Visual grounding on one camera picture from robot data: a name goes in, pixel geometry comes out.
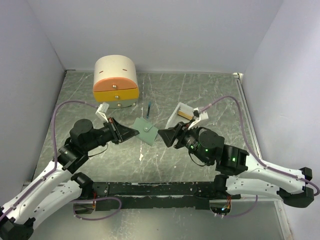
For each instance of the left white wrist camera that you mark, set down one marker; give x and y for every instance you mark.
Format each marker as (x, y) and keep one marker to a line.
(101, 112)

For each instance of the white plastic tray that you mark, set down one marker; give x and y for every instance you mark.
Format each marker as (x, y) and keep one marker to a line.
(174, 118)

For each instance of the blue pen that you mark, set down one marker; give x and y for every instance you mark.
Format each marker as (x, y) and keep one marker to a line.
(148, 110)

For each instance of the mint green card holder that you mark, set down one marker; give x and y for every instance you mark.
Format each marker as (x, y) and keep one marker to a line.
(147, 131)

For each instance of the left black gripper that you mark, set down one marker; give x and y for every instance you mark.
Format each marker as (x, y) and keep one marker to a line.
(119, 133)

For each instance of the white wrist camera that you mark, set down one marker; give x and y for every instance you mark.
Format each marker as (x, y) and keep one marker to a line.
(198, 118)
(101, 112)

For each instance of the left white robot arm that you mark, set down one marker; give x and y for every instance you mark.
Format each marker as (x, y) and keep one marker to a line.
(60, 182)

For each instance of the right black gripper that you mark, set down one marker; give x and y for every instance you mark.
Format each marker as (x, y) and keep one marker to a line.
(169, 135)

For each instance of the black base bar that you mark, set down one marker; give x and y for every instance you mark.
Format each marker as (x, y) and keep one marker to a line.
(149, 195)

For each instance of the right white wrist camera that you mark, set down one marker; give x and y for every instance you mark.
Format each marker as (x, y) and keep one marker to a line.
(198, 118)

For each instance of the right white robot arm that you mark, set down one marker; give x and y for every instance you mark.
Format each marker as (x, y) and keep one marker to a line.
(242, 173)

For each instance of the beige mini drawer cabinet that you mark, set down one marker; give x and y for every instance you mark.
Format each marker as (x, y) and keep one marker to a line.
(115, 81)

